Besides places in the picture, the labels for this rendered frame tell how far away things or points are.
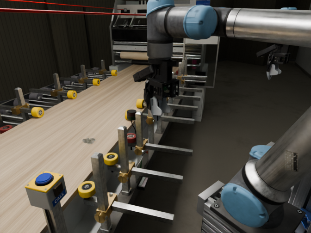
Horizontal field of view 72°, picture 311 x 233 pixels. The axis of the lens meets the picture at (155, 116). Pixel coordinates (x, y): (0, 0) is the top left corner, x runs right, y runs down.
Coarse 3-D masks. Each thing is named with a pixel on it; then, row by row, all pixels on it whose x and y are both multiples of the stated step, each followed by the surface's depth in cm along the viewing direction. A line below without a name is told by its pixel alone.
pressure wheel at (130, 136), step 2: (128, 134) 146; (130, 134) 146; (132, 134) 146; (134, 134) 146; (128, 136) 144; (130, 136) 143; (132, 136) 144; (134, 136) 143; (128, 138) 141; (130, 138) 141; (132, 138) 141; (134, 138) 142; (128, 140) 141; (130, 140) 141; (132, 140) 141; (134, 140) 142; (128, 142) 142; (130, 142) 142; (132, 142) 142
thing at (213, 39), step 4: (212, 36) 309; (216, 36) 308; (188, 40) 320; (192, 40) 319; (196, 40) 317; (200, 40) 316; (204, 40) 314; (208, 40) 313; (212, 40) 311; (216, 40) 310
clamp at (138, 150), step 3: (144, 141) 144; (147, 141) 147; (144, 144) 141; (135, 147) 139; (138, 147) 138; (141, 147) 138; (144, 147) 142; (135, 150) 137; (138, 150) 136; (141, 150) 137; (135, 153) 138; (138, 153) 138; (141, 153) 137
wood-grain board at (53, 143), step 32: (96, 96) 218; (128, 96) 218; (32, 128) 155; (64, 128) 155; (96, 128) 155; (128, 128) 156; (0, 160) 120; (32, 160) 120; (64, 160) 120; (0, 192) 98; (0, 224) 83; (32, 224) 83
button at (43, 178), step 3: (42, 174) 59; (45, 174) 59; (48, 174) 59; (39, 177) 58; (42, 177) 58; (45, 177) 58; (48, 177) 58; (51, 177) 59; (36, 180) 58; (39, 180) 57; (42, 180) 57; (45, 180) 57; (48, 180) 58; (39, 183) 57; (42, 183) 57; (45, 183) 57
